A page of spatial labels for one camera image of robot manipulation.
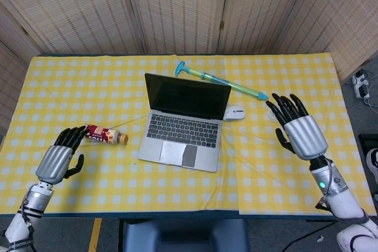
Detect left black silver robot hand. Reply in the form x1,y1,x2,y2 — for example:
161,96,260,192
35,125,89,185

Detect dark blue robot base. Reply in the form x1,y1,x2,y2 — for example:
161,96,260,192
122,218,249,252

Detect white black sneaker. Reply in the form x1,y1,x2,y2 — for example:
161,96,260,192
365,148,378,182

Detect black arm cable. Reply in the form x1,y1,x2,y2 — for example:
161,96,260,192
314,199,336,215

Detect white computer mouse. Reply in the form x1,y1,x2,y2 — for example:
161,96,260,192
223,104,246,122

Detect woven folding screen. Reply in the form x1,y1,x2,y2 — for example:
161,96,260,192
0,0,378,108

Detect black box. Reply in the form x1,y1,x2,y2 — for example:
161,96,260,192
358,133,378,158

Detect red Costa coffee bottle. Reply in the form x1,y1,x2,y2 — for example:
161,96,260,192
84,123,129,146

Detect green blue toy water pump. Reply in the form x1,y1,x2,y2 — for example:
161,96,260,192
174,61,270,102

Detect yellow checked tablecloth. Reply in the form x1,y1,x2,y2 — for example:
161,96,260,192
0,54,370,216

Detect white power strip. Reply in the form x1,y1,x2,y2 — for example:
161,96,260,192
351,71,372,99

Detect silver laptop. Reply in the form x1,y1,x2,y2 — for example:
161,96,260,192
138,73,232,173

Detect yellow floor tape strip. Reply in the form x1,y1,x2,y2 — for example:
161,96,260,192
88,218,103,252

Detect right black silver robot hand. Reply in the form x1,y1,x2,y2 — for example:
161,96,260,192
265,93,330,161

